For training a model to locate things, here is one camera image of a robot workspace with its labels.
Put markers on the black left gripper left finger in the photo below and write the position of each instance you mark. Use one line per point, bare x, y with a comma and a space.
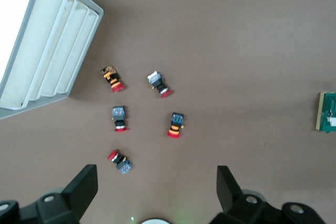
78, 190

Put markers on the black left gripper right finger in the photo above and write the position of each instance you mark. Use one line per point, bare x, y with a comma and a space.
228, 190

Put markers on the green load switch white lever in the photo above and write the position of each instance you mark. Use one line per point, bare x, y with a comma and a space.
326, 113

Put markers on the red mushroom button grey body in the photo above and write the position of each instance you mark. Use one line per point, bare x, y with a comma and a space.
120, 162
119, 116

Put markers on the red mushroom button orange body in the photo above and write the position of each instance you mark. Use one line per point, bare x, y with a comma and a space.
111, 78

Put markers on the red mushroom button white-grey body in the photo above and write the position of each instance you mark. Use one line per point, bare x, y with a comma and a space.
158, 83

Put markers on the white compartment storage bin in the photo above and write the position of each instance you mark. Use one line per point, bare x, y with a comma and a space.
50, 51

